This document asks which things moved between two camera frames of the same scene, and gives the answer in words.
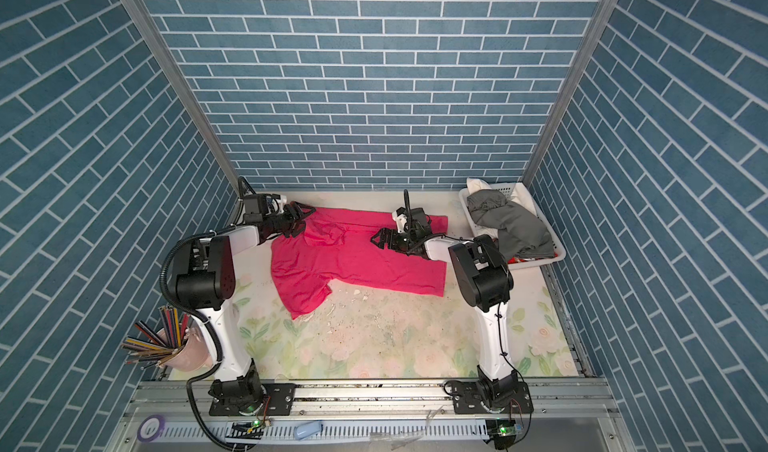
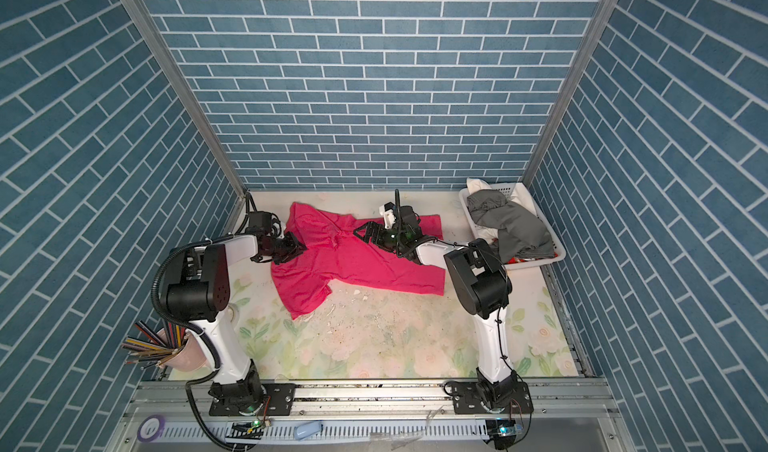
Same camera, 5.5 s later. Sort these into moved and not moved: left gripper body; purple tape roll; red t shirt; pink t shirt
Moved: left gripper body
Not moved: purple tape roll; red t shirt; pink t shirt
